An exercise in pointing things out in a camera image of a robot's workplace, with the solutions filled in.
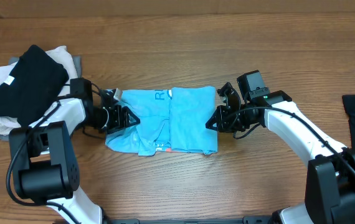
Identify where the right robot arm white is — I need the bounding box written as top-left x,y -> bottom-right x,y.
206,89 -> 355,223

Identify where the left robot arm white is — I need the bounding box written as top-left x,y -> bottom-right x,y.
6,78 -> 140,224

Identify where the light blue t-shirt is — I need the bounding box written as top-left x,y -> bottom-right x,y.
105,86 -> 218,156

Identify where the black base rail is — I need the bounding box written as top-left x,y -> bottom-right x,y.
102,216 -> 273,224

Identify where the folded black garment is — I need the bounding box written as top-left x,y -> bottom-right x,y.
0,45 -> 69,126

